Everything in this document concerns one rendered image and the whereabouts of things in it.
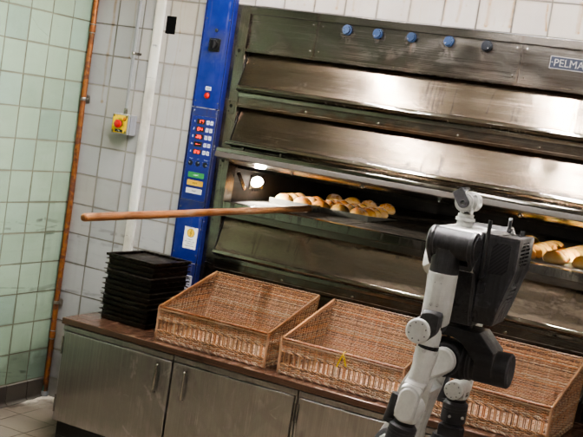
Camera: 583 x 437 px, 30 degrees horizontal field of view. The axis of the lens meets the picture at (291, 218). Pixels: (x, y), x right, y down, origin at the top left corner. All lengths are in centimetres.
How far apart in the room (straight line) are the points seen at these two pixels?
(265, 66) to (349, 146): 58
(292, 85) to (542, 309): 150
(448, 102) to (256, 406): 151
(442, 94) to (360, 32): 48
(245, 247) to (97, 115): 107
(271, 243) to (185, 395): 85
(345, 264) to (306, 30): 107
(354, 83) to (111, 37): 135
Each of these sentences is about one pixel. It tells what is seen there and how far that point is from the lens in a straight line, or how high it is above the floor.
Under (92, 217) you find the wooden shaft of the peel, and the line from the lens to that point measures 381.
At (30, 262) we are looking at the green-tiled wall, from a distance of 553.
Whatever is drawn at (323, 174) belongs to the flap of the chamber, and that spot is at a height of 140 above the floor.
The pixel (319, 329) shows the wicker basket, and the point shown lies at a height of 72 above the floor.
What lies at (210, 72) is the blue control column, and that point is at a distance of 518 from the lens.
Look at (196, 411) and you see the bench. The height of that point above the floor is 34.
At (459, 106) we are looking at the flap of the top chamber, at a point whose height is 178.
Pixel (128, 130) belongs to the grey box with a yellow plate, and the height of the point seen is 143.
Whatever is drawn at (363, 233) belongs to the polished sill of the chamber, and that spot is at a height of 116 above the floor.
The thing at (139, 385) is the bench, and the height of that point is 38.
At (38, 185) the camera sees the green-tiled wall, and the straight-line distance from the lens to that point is 547.
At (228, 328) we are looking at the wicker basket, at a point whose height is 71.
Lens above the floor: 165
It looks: 6 degrees down
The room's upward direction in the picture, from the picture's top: 9 degrees clockwise
